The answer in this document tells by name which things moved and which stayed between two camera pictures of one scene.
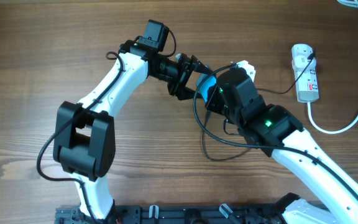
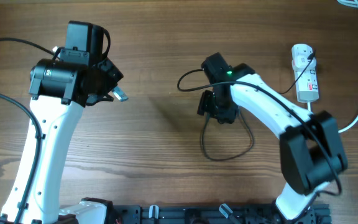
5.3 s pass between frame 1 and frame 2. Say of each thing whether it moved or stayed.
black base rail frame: stayed
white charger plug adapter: stayed
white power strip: stayed
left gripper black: moved
